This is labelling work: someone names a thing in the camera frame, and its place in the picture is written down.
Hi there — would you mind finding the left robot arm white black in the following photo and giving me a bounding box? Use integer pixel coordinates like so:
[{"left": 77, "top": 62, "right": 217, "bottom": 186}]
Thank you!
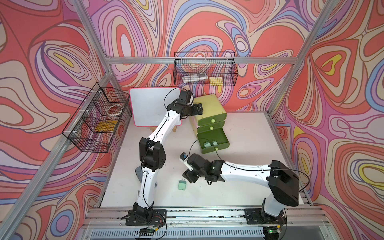
[{"left": 135, "top": 100, "right": 204, "bottom": 210}]

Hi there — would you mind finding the green bottom drawer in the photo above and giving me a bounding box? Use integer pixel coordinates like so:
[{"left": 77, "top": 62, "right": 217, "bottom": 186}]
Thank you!
[{"left": 197, "top": 128, "right": 230, "bottom": 154}]

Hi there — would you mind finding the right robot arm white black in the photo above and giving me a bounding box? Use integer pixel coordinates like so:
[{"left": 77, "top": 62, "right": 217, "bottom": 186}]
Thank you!
[{"left": 183, "top": 157, "right": 300, "bottom": 218}]

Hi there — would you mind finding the green top drawer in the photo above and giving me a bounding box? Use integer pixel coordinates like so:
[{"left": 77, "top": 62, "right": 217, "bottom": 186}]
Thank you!
[{"left": 196, "top": 113, "right": 227, "bottom": 127}]

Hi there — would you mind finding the yellow item in left basket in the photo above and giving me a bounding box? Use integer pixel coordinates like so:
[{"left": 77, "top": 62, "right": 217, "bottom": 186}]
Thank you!
[{"left": 94, "top": 120, "right": 118, "bottom": 133}]

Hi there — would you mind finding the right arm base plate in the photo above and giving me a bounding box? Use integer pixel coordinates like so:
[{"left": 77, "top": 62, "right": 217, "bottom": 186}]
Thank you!
[{"left": 243, "top": 208, "right": 287, "bottom": 225}]

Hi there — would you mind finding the black wire basket back wall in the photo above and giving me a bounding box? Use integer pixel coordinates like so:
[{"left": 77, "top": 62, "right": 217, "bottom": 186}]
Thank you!
[{"left": 174, "top": 50, "right": 239, "bottom": 87}]

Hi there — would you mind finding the aluminium frame rail front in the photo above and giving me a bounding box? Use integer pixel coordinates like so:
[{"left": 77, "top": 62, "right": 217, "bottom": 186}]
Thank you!
[{"left": 76, "top": 205, "right": 337, "bottom": 240}]

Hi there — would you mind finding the yellow green drawer cabinet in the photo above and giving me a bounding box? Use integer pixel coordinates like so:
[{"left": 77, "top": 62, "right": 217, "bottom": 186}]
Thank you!
[{"left": 188, "top": 95, "right": 228, "bottom": 136}]

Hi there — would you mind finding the yellow block in back basket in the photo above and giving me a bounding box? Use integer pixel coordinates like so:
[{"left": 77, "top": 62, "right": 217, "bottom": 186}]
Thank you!
[{"left": 209, "top": 77, "right": 224, "bottom": 87}]

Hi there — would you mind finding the green circuit board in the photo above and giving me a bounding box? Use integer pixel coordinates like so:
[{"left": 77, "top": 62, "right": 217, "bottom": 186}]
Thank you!
[{"left": 139, "top": 228, "right": 159, "bottom": 236}]

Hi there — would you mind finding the grey box in back basket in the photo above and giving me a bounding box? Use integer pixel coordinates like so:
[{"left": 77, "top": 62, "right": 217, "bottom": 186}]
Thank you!
[{"left": 182, "top": 73, "right": 208, "bottom": 84}]

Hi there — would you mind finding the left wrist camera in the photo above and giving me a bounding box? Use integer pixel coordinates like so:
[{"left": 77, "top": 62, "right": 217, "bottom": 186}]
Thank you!
[{"left": 177, "top": 90, "right": 193, "bottom": 106}]

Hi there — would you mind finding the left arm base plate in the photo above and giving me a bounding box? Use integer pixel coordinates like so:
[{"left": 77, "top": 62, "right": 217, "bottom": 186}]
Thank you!
[{"left": 121, "top": 209, "right": 167, "bottom": 227}]

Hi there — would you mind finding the black wire basket left wall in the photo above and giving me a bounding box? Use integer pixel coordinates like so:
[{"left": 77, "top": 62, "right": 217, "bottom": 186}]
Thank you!
[{"left": 62, "top": 83, "right": 130, "bottom": 153}]

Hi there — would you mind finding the black wire basket wall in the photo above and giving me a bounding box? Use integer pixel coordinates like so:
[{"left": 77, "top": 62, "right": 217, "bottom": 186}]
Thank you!
[
  {"left": 174, "top": 50, "right": 239, "bottom": 87},
  {"left": 62, "top": 83, "right": 130, "bottom": 153}
]

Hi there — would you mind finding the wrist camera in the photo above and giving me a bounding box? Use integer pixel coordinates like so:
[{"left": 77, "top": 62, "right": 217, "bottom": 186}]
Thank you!
[
  {"left": 180, "top": 153, "right": 211, "bottom": 172},
  {"left": 177, "top": 90, "right": 193, "bottom": 106}
]

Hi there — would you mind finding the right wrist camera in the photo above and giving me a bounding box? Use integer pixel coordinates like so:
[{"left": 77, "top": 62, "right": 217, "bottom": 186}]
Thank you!
[{"left": 180, "top": 153, "right": 211, "bottom": 172}]

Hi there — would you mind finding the pink framed whiteboard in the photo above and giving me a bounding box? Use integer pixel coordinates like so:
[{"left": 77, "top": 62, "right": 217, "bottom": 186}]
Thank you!
[{"left": 129, "top": 88, "right": 181, "bottom": 127}]

